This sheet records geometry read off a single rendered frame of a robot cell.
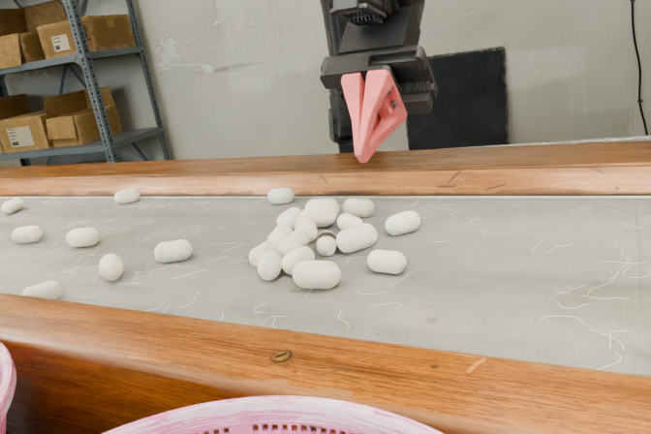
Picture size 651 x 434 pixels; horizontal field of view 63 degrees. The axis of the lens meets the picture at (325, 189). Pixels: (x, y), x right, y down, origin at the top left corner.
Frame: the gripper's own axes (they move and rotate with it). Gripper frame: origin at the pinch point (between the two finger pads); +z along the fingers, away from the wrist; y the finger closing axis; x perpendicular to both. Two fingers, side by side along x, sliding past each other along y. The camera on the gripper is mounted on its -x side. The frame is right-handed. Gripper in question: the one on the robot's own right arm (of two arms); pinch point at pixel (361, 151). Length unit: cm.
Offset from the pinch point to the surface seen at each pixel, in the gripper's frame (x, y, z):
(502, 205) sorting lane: 10.7, 10.8, -0.4
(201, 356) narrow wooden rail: -11.7, -0.9, 21.7
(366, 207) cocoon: 6.9, -1.6, 2.1
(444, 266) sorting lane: 1.7, 8.4, 9.9
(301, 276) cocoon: -3.2, -0.9, 13.5
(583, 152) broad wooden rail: 15.1, 17.8, -9.4
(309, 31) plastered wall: 116, -101, -150
